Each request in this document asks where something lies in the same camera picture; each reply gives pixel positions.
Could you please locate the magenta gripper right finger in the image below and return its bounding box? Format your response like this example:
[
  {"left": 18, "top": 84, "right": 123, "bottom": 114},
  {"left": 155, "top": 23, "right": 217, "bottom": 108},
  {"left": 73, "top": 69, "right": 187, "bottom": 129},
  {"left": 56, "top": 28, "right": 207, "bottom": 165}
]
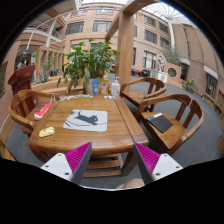
[{"left": 133, "top": 143, "right": 182, "bottom": 184}]

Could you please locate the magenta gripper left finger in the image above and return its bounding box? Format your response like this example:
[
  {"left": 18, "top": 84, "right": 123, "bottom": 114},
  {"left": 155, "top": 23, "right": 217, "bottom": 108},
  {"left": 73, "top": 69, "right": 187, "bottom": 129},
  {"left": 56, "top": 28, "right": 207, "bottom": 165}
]
[{"left": 42, "top": 142, "right": 92, "bottom": 185}]

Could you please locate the grey cat mouse pad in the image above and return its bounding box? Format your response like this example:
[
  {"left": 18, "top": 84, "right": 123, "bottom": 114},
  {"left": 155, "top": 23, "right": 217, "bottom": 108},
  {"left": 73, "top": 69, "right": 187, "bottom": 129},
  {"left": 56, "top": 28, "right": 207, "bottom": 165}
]
[{"left": 63, "top": 109, "right": 108, "bottom": 132}]

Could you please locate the wooden table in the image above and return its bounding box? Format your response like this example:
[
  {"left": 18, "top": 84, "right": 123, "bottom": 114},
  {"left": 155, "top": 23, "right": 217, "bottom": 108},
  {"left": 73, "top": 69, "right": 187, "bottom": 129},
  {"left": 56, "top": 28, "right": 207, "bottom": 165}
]
[{"left": 28, "top": 96, "right": 149, "bottom": 177}]

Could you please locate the black notebook on chair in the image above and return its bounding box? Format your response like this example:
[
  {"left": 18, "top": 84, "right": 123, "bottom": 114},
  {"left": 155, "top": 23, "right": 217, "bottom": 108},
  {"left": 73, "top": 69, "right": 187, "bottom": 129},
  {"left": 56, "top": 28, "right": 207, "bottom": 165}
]
[{"left": 147, "top": 113, "right": 173, "bottom": 133}]

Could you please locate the wooden chair near right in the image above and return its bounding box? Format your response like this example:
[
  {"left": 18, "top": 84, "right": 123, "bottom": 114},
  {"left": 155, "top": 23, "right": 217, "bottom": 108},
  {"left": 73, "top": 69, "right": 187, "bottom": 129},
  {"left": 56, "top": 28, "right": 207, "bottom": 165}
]
[{"left": 136, "top": 93, "right": 204, "bottom": 154}]

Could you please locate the red white packet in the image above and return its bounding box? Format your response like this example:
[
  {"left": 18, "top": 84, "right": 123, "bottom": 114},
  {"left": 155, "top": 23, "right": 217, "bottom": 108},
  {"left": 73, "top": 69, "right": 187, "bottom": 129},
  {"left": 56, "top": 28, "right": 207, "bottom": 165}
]
[{"left": 34, "top": 103, "right": 52, "bottom": 120}]

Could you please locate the wooden chair far right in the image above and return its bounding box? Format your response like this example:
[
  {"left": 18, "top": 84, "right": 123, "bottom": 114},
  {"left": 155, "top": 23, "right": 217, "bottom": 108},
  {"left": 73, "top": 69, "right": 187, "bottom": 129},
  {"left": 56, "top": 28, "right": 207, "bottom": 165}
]
[{"left": 120, "top": 77, "right": 167, "bottom": 107}]

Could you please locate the wooden chair left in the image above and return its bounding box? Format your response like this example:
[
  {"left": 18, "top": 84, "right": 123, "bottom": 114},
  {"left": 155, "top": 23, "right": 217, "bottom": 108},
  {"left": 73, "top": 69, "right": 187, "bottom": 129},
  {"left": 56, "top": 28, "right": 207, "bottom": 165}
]
[{"left": 9, "top": 90, "right": 58, "bottom": 136}]

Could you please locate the blue tube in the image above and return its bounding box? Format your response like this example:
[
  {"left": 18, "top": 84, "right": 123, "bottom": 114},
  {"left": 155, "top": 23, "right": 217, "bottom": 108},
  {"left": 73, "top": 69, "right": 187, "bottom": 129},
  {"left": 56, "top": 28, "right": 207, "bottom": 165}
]
[{"left": 92, "top": 80, "right": 99, "bottom": 96}]

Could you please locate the yellow bottle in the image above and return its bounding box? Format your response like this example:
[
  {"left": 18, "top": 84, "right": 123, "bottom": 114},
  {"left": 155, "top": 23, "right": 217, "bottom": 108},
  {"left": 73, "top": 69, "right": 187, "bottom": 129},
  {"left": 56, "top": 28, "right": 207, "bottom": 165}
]
[{"left": 101, "top": 76, "right": 109, "bottom": 96}]

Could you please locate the white pump bottle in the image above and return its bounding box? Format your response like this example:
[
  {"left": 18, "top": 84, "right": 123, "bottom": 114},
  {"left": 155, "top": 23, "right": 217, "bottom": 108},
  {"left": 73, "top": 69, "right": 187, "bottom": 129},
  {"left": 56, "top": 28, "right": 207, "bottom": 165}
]
[{"left": 111, "top": 78, "right": 120, "bottom": 97}]

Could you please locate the green potted plant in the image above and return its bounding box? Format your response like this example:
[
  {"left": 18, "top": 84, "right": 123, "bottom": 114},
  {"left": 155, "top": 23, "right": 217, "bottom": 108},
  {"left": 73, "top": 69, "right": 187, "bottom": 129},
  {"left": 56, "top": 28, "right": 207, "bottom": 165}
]
[{"left": 57, "top": 42, "right": 120, "bottom": 94}]

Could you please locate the wooden pillar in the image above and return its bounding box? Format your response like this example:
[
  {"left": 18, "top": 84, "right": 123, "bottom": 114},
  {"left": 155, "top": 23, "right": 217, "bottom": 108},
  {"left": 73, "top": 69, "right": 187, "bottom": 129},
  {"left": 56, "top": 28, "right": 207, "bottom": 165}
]
[{"left": 105, "top": 0, "right": 155, "bottom": 84}]

